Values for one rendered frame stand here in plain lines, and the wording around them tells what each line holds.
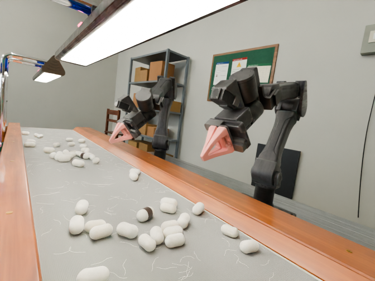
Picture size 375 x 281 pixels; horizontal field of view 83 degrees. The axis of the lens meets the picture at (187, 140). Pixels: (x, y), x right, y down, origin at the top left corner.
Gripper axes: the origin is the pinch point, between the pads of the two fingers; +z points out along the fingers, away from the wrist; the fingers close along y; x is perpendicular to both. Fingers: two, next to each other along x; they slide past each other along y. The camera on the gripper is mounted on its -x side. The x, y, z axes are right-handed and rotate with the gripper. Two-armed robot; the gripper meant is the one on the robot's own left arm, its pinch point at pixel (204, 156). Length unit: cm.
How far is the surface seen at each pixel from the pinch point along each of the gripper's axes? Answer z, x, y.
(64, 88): -60, 4, -495
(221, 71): -183, 59, -169
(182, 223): 13.6, 1.9, 6.0
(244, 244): 9.9, 4.8, 15.5
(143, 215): 17.2, -1.4, 1.2
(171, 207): 12.3, 2.7, 0.3
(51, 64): 2, -30, -71
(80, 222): 24.5, -8.0, -0.1
